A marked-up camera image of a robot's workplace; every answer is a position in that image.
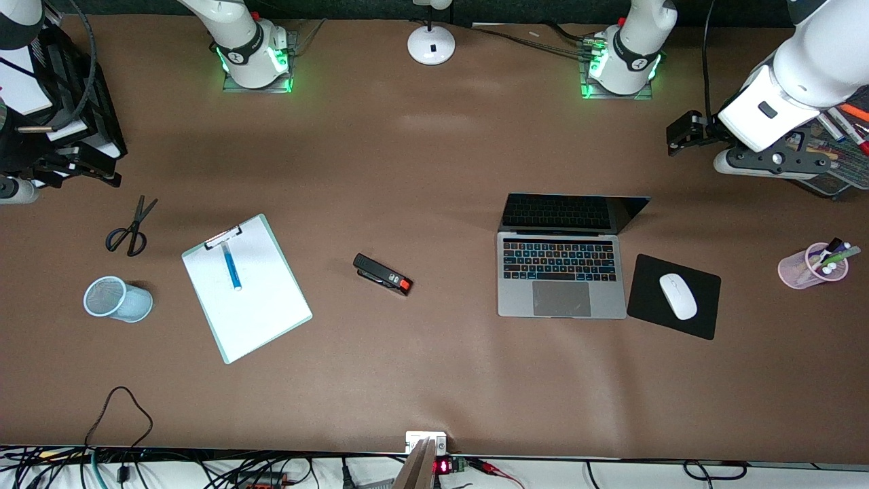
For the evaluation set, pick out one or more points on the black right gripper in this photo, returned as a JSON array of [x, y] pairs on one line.
[[20, 153]]

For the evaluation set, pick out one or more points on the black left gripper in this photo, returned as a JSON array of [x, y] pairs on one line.
[[706, 130]]

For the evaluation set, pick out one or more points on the silver laptop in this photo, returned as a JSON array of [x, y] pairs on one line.
[[560, 285]]

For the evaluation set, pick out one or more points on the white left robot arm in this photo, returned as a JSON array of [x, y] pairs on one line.
[[808, 61]]

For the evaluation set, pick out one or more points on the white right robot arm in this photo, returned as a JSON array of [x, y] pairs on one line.
[[251, 47]]

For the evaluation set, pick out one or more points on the white marker with blue cap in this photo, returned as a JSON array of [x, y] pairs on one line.
[[831, 128]]

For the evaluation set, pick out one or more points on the orange marker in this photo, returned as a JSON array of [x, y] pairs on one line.
[[854, 112]]

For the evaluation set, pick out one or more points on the white marker with red cap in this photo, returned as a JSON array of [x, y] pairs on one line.
[[857, 136]]

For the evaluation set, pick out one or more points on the black capped marker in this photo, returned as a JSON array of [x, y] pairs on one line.
[[831, 246]]

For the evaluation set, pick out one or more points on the green marker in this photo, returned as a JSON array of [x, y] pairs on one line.
[[845, 255]]

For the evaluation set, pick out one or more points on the black stacked letter tray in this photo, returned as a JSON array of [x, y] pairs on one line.
[[108, 129]]

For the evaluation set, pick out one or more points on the black scissors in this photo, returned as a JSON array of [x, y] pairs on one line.
[[136, 224]]

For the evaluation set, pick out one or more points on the white paper stack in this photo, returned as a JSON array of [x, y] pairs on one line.
[[20, 88]]

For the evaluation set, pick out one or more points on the light blue mesh cup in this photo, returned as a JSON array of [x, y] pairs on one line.
[[129, 304]]

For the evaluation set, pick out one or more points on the white computer mouse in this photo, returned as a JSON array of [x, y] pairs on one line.
[[679, 297]]

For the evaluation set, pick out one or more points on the black mouse pad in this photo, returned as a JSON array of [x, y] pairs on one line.
[[645, 305]]

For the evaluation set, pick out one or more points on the pink translucent pen cup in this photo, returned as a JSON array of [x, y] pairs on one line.
[[794, 272]]

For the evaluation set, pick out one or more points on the white paper sheet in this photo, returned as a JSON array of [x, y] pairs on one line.
[[265, 305]]

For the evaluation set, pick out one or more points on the mint green clipboard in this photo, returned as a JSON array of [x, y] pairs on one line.
[[234, 356]]

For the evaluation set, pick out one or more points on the white round lamp base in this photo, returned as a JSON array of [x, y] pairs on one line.
[[431, 44]]

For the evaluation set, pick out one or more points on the black stapler with red tip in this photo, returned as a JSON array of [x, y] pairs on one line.
[[380, 273]]

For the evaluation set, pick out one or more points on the black orange power strip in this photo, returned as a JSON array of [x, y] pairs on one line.
[[261, 481]]

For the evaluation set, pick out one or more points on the red digit display board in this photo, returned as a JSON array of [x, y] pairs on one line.
[[445, 466]]

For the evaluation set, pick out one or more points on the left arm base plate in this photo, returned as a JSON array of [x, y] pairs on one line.
[[614, 97]]

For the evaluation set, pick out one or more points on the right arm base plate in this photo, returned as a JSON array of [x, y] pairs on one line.
[[234, 89]]

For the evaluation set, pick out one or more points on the white metal bracket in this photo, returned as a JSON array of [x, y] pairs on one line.
[[426, 439]]

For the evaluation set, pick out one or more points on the grey camera post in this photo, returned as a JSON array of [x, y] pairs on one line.
[[414, 470]]

